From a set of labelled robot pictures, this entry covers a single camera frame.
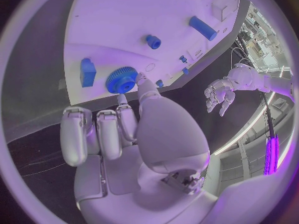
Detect blue short cylinder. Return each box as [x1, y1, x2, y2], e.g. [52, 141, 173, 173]
[146, 34, 162, 50]

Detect blue long cylinder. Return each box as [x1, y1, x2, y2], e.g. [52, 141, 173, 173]
[188, 15, 218, 41]

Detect glowing light bar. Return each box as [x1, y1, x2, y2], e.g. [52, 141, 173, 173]
[263, 133, 280, 176]

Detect white task board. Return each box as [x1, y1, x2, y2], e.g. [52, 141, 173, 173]
[63, 0, 241, 106]

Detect white cable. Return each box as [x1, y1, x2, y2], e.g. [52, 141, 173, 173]
[229, 47, 245, 68]

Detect blue block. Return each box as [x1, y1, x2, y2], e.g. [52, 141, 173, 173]
[79, 58, 97, 88]

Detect blue gear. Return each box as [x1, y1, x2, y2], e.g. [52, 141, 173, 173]
[105, 66, 139, 95]

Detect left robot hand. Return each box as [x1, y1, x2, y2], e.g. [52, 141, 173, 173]
[203, 79, 236, 116]

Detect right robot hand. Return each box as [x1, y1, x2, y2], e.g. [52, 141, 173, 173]
[59, 72, 226, 224]

